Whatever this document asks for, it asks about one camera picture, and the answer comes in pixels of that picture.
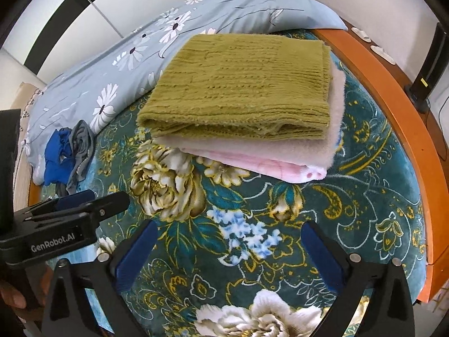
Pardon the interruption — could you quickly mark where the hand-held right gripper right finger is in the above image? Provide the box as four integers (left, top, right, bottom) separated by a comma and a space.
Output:
301, 220, 416, 337

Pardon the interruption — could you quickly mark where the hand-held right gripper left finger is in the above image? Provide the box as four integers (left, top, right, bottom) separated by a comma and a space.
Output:
41, 219, 160, 337

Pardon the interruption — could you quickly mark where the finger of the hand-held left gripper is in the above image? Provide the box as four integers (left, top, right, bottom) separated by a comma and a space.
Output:
79, 192, 130, 222
56, 190, 96, 211

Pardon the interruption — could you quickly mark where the olive green knit sweater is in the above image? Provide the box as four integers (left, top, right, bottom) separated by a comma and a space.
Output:
137, 33, 332, 142

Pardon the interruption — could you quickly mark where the person's left hand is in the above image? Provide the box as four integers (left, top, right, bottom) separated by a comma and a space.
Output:
0, 280, 27, 310

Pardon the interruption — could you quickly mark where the blue garment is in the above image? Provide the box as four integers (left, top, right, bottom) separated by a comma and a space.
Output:
43, 130, 76, 186

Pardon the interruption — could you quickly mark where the grey garment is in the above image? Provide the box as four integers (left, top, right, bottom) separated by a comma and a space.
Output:
54, 119, 96, 197

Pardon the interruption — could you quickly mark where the green floral blanket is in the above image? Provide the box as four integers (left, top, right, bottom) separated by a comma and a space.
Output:
81, 30, 427, 337

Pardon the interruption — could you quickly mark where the light blue cloth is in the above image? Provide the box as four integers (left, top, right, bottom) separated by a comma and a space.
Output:
85, 286, 107, 332

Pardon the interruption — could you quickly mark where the pink fleece garment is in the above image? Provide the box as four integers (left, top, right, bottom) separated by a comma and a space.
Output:
191, 149, 327, 183

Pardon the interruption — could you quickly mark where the beige lace-trimmed cloth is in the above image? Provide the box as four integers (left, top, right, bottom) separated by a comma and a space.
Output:
10, 82, 48, 120

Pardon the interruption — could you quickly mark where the white wardrobe with black stripe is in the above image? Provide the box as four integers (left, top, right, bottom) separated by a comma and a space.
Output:
0, 0, 228, 85

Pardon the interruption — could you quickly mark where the black speaker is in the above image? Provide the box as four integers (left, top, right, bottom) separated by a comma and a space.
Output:
407, 23, 447, 113

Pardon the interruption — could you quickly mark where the light blue floral quilt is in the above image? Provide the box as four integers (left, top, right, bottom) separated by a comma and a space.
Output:
21, 0, 349, 186

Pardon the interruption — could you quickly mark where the wooden bed frame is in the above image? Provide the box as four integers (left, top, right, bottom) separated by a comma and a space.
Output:
27, 28, 449, 302

